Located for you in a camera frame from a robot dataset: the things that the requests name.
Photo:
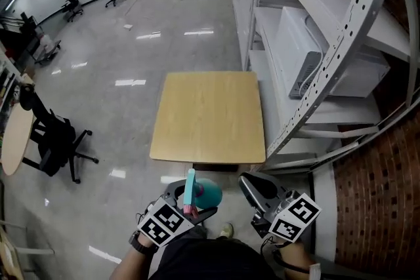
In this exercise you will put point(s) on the person's left forearm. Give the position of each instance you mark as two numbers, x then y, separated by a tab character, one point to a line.
131	265

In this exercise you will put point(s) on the cluttered storage shelf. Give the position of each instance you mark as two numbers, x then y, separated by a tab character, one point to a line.
6	92

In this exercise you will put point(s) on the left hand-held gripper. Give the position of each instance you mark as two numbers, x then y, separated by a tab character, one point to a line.
160	223

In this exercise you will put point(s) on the person's right forearm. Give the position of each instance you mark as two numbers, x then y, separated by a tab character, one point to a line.
293	257

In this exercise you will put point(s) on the white bag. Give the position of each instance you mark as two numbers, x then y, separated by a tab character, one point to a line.
47	41

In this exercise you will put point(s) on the white metal frame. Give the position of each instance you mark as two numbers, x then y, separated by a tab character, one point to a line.
33	250

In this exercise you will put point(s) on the cardboard box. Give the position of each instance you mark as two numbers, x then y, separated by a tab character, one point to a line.
28	79

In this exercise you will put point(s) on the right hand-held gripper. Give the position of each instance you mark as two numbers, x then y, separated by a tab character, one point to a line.
295	219

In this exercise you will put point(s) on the white microwave oven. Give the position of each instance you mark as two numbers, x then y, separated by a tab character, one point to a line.
295	52

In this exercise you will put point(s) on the black table base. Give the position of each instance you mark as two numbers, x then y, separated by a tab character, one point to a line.
215	168

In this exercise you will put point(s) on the small white flat box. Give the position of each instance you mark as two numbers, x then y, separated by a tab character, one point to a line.
128	27

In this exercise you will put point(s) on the black wristwatch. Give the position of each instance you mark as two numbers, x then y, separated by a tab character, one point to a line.
142	244

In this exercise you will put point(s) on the person's black shirt torso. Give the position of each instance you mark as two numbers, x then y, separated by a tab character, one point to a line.
213	259

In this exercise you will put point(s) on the round wooden table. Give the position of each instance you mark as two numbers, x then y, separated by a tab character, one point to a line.
16	141

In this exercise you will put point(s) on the person's light shoe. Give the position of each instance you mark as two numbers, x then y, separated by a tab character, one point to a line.
226	230

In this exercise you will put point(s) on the flat platform cart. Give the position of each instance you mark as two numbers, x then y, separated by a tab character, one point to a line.
47	52

